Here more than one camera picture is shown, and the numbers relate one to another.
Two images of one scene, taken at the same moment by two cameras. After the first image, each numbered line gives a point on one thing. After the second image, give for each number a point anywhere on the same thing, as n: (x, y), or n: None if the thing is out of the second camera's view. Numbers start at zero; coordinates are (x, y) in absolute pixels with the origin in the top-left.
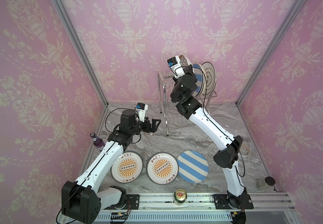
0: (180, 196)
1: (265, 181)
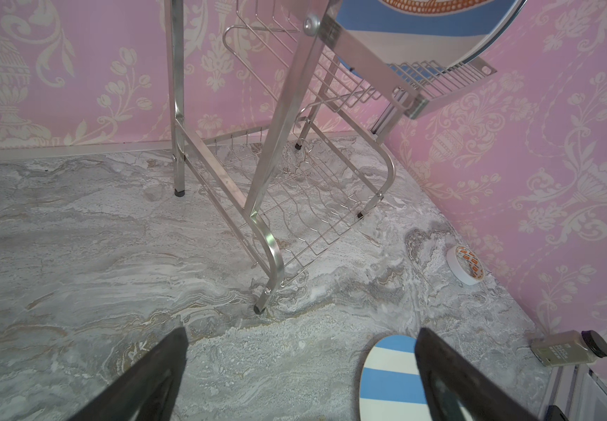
0: None
1: (569, 348)
